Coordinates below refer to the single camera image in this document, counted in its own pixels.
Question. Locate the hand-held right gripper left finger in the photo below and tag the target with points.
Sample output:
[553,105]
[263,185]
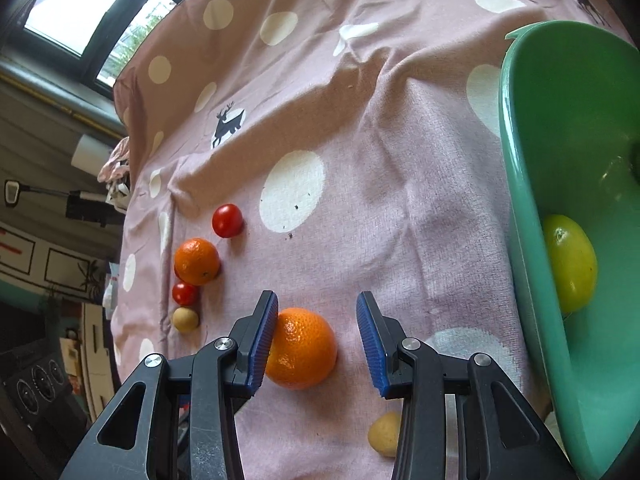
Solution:
[262,345]

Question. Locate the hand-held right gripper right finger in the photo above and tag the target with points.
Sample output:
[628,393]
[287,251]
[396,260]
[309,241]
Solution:
[372,345]

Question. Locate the large orange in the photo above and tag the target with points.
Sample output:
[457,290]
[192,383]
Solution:
[305,347]

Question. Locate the small tan longan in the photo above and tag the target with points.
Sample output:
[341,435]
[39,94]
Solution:
[185,320]
[382,432]

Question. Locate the small orange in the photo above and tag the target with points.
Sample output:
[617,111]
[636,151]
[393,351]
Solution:
[196,260]

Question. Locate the green bowl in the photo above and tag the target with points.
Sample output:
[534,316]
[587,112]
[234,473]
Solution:
[565,125]

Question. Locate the red cherry tomato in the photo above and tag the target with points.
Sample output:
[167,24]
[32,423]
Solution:
[227,220]
[185,293]

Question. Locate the pink polka dot deer blanket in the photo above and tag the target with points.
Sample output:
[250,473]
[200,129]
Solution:
[375,135]

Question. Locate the white panelled cabinet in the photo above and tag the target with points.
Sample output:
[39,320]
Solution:
[55,260]

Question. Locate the black gauge panel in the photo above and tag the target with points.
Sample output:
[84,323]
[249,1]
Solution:
[35,375]

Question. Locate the pink crumpled cloth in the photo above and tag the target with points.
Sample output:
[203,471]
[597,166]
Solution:
[117,160]

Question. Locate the white paper roll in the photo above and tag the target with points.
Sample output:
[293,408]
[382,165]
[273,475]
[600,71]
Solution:
[90,152]

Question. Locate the black framed window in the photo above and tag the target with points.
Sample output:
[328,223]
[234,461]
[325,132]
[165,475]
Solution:
[75,10]

